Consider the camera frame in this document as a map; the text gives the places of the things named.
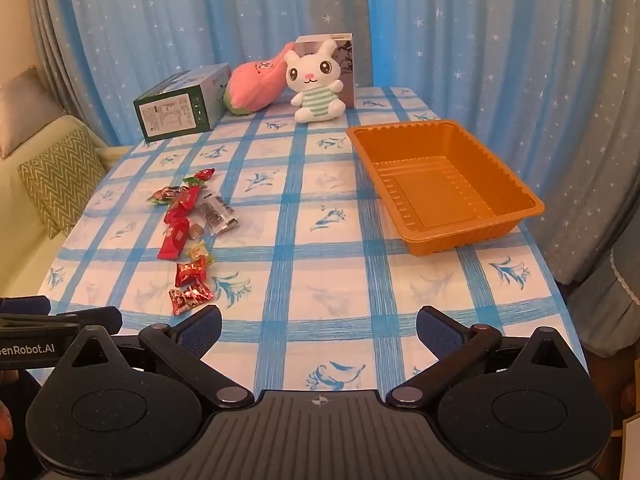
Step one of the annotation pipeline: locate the clear black-printed snack packet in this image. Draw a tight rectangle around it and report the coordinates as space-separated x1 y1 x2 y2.
196 195 237 237

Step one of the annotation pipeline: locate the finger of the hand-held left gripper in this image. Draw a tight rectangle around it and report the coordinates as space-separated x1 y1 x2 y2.
0 296 52 317
0 308 123 337

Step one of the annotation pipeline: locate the light green sofa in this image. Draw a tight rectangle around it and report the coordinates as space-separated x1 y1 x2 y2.
0 115 126 311

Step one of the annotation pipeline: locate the grey curtain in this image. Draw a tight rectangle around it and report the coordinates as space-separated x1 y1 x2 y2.
27 0 118 148

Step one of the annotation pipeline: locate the yellow green candy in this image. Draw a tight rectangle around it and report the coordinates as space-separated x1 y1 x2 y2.
184 241 216 267

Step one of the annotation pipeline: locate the green cardboard box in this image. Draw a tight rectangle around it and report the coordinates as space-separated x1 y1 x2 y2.
133 63 232 142

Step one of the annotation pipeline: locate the orange plastic tray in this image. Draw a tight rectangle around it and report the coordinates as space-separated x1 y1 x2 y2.
346 119 546 257

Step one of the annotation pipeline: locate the blue star curtain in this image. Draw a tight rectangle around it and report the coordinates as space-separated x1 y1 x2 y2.
65 0 640 286

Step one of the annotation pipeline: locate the pink plush toy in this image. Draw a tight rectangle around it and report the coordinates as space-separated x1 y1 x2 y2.
222 42 297 116

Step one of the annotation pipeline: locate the white grey cardboard box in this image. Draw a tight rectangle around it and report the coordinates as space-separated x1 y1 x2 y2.
294 33 357 109

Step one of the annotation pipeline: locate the beige cushion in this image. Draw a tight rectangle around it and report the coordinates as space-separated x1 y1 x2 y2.
0 65 66 158

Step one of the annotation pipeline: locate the blue checked tablecloth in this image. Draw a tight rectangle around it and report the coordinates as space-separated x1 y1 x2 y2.
37 86 591 411

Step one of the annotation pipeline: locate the red and green candy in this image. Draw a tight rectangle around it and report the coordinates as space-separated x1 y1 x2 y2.
146 185 182 207

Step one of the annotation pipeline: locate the white rabbit plush toy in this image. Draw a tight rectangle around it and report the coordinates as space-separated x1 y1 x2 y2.
285 39 346 123

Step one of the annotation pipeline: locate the red twist-wrapped candy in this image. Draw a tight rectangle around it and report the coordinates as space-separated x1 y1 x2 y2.
174 256 210 288
168 282 215 316

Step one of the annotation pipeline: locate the teal cloth with lace trim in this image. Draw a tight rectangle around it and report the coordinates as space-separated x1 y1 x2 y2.
565 220 640 361

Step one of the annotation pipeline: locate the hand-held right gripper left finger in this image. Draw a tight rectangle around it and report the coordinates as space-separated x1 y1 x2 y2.
65 306 255 409

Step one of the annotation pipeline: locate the small red snack packet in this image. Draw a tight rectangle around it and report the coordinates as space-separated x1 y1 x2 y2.
182 168 217 187

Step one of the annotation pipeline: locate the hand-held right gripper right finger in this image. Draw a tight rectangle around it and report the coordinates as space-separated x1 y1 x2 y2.
385 305 576 409

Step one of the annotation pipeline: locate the green zigzag cushion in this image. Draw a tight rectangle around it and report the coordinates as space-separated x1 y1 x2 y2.
17 127 108 238

